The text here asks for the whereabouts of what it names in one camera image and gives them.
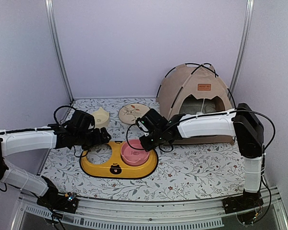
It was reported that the pink pet bowl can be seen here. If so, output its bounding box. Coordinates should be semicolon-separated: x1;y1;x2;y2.
120;139;149;166

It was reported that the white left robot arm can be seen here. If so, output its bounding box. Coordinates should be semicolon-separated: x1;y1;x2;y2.
0;110;111;208

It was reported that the aluminium frame post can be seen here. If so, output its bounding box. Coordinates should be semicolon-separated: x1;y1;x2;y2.
45;0;74;103
229;0;254;93

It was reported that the round beige embroidered mat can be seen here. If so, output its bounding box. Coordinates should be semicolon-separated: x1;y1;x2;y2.
119;103;150;125

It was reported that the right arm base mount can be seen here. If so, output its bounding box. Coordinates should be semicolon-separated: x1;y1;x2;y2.
222;190;264;225

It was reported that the aluminium front rail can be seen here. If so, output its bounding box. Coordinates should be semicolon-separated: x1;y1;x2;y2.
11;187;288;230

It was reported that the right aluminium frame post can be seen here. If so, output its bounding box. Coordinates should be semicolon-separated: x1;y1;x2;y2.
229;0;254;93

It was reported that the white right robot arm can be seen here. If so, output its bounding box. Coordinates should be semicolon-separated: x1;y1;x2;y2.
135;103;264;209

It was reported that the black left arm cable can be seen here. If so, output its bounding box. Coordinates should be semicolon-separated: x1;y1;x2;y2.
53;105;77;125

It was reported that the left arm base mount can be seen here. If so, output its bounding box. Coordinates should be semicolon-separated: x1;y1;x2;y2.
36;176;79;214

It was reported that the white pompom toy on string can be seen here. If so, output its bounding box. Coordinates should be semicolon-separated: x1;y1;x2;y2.
199;98;205;115

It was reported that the green checkered pet cushion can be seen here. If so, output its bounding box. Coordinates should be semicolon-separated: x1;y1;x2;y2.
179;97;216;115

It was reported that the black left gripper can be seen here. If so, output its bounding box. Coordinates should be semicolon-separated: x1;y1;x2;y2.
74;126;111;150

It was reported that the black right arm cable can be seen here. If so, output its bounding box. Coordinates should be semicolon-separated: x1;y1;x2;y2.
126;110;276;199

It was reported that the floral white table mat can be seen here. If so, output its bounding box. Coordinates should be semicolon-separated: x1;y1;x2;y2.
41;143;244;201

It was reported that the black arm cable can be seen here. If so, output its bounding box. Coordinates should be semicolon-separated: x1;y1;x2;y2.
53;105;77;125
126;110;276;199

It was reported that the beige fabric pet tent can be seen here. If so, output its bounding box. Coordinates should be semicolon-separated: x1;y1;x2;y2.
156;62;237;145

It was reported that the left aluminium frame post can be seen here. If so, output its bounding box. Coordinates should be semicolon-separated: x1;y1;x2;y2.
45;0;74;103

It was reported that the cream pet bowl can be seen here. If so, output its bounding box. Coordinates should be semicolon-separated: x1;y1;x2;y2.
92;107;110;128

